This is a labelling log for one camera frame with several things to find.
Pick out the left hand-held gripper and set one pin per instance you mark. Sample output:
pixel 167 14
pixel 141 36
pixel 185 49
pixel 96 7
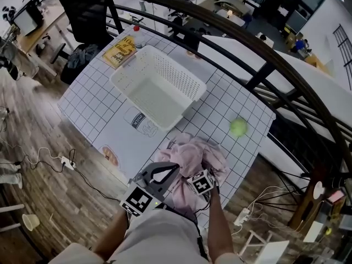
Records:
pixel 138 198

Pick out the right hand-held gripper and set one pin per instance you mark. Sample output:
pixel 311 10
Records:
pixel 200 182

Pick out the red lit device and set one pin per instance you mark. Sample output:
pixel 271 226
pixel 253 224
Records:
pixel 336 196

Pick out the computer monitor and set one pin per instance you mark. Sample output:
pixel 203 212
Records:
pixel 26 19

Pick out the person's right forearm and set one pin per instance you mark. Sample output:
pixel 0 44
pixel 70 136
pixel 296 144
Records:
pixel 218 224

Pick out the white perforated plastic basket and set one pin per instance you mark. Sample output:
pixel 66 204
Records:
pixel 159 92

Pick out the small table lamp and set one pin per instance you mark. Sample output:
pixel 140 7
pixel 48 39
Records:
pixel 229 13

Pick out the clear bottle with red cap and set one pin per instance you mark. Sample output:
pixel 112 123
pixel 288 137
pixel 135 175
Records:
pixel 138 37

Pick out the black office chair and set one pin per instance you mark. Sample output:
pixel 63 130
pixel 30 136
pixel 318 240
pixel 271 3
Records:
pixel 82 12

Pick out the person's left forearm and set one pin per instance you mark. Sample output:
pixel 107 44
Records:
pixel 112 235

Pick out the yellow book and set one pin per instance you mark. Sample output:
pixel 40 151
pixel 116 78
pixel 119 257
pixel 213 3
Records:
pixel 119 51

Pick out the dark metal railing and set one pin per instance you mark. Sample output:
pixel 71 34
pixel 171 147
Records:
pixel 247 37

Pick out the white power strip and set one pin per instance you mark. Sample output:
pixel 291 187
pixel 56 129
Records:
pixel 68 163
pixel 242 216

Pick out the blue grey jacket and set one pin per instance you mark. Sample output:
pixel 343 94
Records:
pixel 81 56

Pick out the person's white clothing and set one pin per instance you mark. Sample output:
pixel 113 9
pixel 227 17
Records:
pixel 162 238

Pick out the wooden desk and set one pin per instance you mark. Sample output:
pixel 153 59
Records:
pixel 46 23

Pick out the white grid tablecloth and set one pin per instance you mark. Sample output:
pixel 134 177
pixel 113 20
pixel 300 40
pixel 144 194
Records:
pixel 93 100

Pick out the beige paper cup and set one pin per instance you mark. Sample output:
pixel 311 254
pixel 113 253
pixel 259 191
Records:
pixel 30 221

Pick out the pink clothes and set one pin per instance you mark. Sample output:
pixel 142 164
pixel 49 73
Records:
pixel 189 155

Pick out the green tennis ball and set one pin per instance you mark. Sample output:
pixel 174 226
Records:
pixel 238 127

